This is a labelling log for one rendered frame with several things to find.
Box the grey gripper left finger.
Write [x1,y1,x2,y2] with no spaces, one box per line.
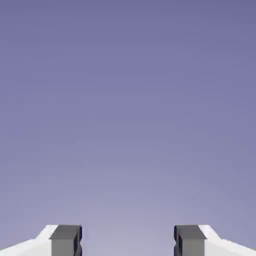
[0,224,83,256]

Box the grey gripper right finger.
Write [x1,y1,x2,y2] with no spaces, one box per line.
[173,224,256,256]

